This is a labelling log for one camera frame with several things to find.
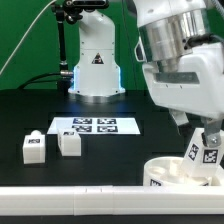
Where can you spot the white fiducial marker sheet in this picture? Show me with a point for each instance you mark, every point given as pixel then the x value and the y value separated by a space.
pixel 95 125

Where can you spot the white front fence rail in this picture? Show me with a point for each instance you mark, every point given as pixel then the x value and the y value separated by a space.
pixel 110 200

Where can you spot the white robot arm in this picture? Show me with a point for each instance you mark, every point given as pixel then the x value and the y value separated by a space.
pixel 168 30

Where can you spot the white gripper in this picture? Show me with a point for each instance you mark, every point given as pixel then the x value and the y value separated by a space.
pixel 197 87

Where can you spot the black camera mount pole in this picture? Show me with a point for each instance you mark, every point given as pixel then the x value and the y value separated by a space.
pixel 61 40

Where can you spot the white round stool seat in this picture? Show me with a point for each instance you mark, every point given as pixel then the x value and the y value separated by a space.
pixel 165 171

